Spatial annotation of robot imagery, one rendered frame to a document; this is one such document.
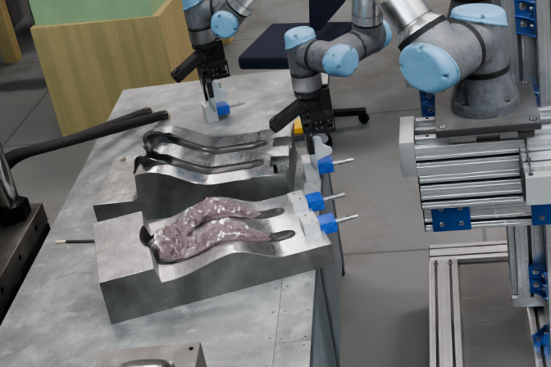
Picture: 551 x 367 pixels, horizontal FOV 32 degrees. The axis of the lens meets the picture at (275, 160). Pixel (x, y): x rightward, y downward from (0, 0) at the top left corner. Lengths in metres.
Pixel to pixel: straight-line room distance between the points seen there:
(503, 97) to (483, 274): 1.03
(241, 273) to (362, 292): 1.36
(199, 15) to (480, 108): 0.97
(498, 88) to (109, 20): 2.88
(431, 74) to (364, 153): 2.32
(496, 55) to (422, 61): 0.20
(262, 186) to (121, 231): 0.38
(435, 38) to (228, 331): 0.73
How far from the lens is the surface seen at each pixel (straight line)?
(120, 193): 2.48
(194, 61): 2.81
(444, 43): 1.99
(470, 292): 3.00
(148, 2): 4.62
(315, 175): 2.46
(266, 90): 3.04
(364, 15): 2.29
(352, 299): 3.38
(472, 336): 2.84
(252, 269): 2.09
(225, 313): 2.05
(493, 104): 2.13
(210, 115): 2.88
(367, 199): 3.93
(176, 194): 2.40
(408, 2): 2.01
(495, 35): 2.09
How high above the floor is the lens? 1.99
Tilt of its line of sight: 27 degrees down
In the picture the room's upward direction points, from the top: 11 degrees counter-clockwise
